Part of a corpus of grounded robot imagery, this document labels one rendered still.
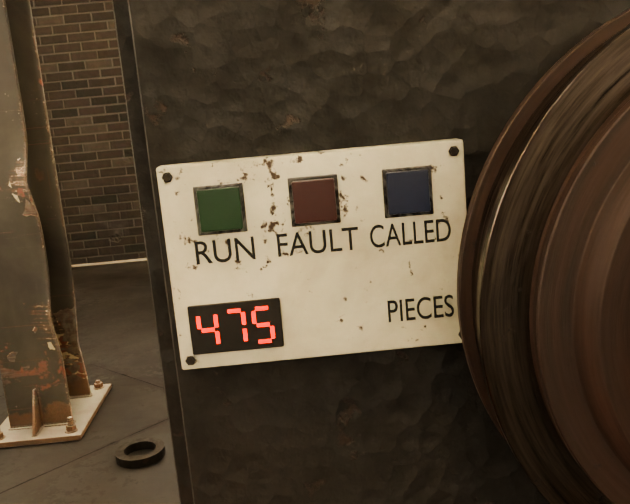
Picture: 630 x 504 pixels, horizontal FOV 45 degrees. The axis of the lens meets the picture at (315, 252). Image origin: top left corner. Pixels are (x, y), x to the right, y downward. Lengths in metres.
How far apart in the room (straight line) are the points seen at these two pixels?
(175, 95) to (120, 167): 6.12
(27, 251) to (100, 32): 3.77
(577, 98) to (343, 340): 0.29
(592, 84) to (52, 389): 3.04
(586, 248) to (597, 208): 0.03
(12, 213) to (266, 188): 2.66
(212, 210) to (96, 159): 6.18
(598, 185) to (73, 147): 6.44
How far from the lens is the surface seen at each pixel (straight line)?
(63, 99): 6.87
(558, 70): 0.61
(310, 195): 0.65
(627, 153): 0.55
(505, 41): 0.70
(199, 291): 0.67
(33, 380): 3.43
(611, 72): 0.56
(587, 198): 0.54
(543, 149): 0.55
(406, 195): 0.66
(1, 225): 3.29
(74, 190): 6.90
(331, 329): 0.68
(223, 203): 0.65
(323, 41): 0.67
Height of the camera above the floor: 1.29
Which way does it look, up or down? 12 degrees down
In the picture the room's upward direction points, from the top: 5 degrees counter-clockwise
